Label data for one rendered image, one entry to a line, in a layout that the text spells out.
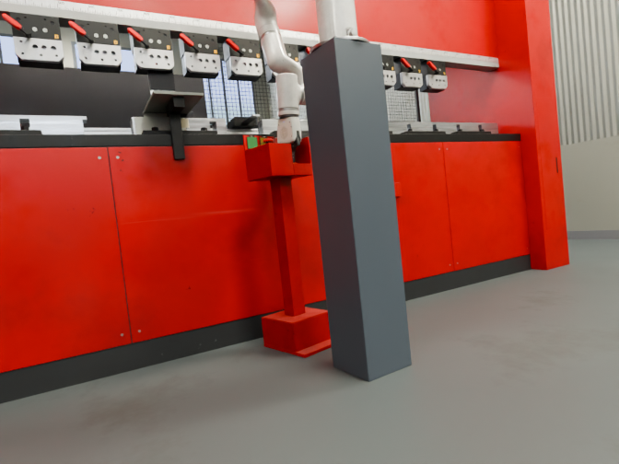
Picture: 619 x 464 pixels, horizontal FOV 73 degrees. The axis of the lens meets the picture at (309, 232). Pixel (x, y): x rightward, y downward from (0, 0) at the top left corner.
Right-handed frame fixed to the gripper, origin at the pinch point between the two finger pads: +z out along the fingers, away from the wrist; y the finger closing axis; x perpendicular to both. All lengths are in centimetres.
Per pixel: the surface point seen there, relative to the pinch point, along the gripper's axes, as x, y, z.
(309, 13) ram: 41, -29, -73
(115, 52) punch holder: -48, -46, -44
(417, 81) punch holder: 106, -10, -45
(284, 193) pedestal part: -6.4, 2.5, 14.2
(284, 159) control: -8.7, 6.5, 1.6
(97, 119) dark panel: -41, -99, -27
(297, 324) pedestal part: -13, 14, 62
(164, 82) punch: -29, -45, -34
